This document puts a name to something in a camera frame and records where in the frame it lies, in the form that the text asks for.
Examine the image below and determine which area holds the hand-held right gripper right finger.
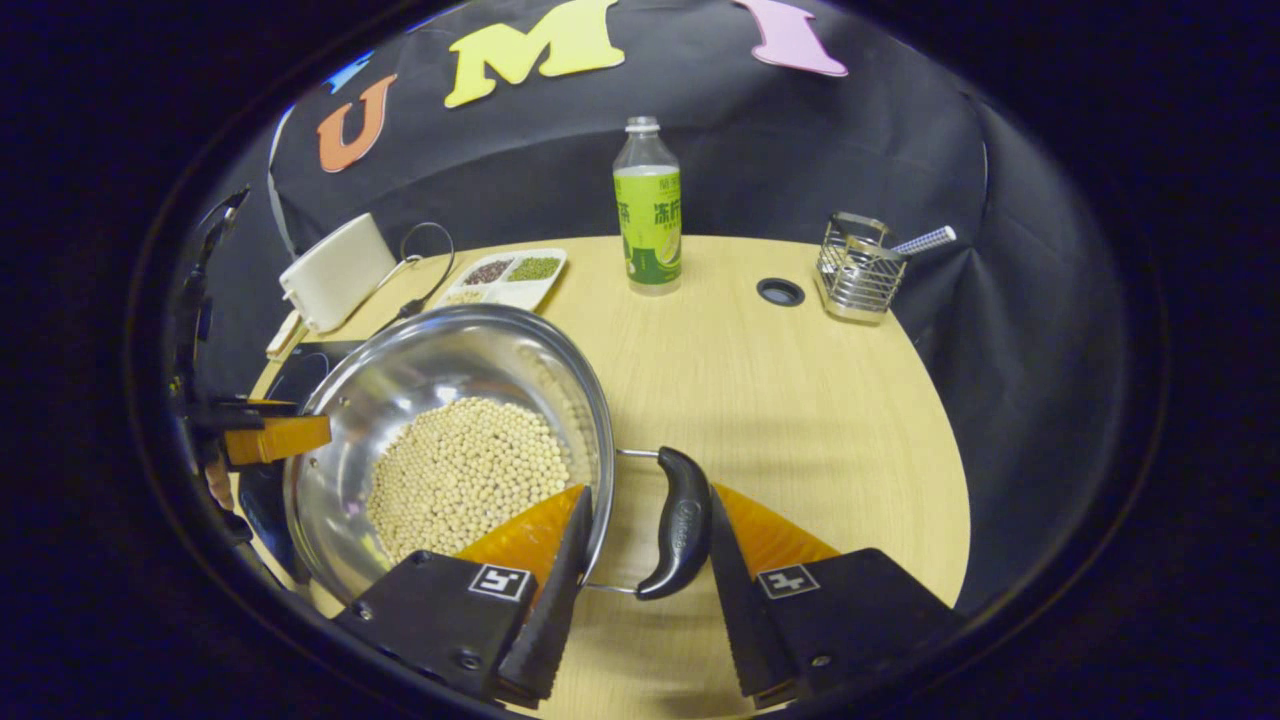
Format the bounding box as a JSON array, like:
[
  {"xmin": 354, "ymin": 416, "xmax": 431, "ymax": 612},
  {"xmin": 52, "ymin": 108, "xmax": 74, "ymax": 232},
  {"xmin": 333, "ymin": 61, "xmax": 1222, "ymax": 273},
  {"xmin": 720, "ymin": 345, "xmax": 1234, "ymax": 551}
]
[{"xmin": 708, "ymin": 483, "xmax": 966, "ymax": 709}]

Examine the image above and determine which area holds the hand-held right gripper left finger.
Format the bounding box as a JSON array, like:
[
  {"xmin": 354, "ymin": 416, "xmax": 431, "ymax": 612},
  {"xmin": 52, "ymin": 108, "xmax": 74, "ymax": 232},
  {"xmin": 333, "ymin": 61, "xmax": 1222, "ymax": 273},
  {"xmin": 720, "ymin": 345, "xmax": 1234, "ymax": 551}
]
[{"xmin": 333, "ymin": 486, "xmax": 594, "ymax": 709}]

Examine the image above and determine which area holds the black induction cooktop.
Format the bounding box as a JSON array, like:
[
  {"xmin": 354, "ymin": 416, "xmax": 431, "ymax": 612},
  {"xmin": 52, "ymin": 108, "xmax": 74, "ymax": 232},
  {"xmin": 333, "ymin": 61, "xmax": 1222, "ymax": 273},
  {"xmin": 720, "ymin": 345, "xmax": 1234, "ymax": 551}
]
[{"xmin": 238, "ymin": 340, "xmax": 369, "ymax": 591}]

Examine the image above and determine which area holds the steel pot with black handle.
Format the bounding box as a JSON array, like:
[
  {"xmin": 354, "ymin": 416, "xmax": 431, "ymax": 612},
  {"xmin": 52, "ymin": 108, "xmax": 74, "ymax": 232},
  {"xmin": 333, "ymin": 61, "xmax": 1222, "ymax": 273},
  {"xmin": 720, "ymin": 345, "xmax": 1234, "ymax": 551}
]
[{"xmin": 283, "ymin": 304, "xmax": 713, "ymax": 606}]

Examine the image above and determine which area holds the white toaster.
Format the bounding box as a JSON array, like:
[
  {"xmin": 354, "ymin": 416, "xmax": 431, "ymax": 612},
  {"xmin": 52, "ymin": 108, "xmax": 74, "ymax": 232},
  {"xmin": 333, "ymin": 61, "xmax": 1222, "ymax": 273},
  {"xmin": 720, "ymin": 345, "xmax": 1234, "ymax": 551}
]
[{"xmin": 279, "ymin": 213, "xmax": 398, "ymax": 333}]

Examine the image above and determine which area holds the pile of soybeans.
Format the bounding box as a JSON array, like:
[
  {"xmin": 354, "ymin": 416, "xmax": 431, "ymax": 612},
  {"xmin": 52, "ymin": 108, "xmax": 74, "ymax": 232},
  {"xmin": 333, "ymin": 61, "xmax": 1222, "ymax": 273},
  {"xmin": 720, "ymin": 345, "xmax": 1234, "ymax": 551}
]
[{"xmin": 365, "ymin": 397, "xmax": 573, "ymax": 563}]

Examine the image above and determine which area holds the white divided bean dish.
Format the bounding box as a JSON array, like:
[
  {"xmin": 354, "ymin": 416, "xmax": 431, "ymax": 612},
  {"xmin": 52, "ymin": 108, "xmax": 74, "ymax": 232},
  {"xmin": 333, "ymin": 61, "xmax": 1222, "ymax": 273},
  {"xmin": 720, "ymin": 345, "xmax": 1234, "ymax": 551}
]
[{"xmin": 437, "ymin": 248, "xmax": 568, "ymax": 311}]

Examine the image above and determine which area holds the green label drink bottle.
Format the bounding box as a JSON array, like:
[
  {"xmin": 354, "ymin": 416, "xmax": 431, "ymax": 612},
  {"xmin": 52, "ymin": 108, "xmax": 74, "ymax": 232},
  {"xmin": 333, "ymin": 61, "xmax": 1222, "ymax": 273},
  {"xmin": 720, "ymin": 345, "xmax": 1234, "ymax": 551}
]
[{"xmin": 613, "ymin": 116, "xmax": 684, "ymax": 296}]

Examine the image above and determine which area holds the black backdrop cloth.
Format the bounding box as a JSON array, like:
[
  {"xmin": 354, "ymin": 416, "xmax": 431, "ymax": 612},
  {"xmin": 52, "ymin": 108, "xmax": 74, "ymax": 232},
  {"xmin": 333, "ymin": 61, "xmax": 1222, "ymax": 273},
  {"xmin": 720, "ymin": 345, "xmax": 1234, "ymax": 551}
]
[{"xmin": 175, "ymin": 0, "xmax": 1131, "ymax": 611}]

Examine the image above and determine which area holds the black power cable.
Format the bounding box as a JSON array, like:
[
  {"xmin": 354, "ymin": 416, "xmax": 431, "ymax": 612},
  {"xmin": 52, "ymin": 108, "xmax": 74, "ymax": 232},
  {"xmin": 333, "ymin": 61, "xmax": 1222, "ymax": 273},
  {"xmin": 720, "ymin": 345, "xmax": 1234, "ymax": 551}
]
[{"xmin": 385, "ymin": 222, "xmax": 456, "ymax": 326}]

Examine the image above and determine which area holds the metal wire utensil holder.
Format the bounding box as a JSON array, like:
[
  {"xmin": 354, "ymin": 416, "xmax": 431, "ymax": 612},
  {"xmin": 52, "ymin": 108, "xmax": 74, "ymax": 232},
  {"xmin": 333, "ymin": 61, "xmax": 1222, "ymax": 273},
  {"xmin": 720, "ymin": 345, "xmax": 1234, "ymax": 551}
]
[{"xmin": 816, "ymin": 212, "xmax": 909, "ymax": 323}]

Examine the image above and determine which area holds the silver utensil handle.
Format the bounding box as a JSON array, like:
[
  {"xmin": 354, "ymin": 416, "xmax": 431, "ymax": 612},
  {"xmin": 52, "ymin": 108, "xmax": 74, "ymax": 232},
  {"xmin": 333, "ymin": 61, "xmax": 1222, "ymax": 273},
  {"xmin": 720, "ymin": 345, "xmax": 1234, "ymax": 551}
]
[{"xmin": 893, "ymin": 226, "xmax": 957, "ymax": 257}]

